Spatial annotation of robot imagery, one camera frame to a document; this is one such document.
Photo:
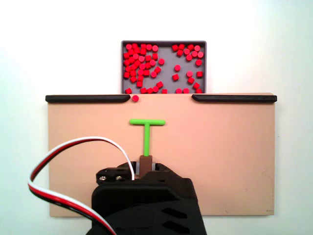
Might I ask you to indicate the beige flat board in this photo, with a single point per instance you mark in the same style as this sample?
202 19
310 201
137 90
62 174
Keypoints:
220 151

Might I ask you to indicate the grey rectangular tray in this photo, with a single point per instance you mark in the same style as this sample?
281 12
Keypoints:
168 66

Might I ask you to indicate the black guide rail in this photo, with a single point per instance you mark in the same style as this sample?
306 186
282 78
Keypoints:
234 98
85 98

